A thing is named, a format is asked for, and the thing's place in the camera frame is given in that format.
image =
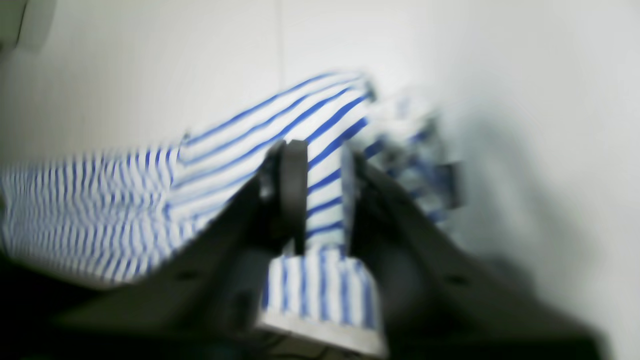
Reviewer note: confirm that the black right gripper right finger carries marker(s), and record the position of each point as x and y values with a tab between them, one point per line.
439	303

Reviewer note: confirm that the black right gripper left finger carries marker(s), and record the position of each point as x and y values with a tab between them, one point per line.
202	305

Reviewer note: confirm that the blue white striped T-shirt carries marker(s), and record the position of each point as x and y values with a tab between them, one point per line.
109	219

